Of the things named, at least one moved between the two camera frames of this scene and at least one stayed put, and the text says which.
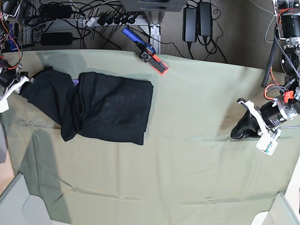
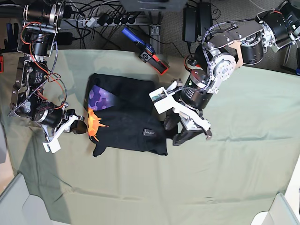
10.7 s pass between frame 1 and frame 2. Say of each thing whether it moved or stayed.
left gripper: moved
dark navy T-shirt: moved
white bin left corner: stayed
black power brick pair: stayed
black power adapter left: stayed
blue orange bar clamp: stayed
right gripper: moved
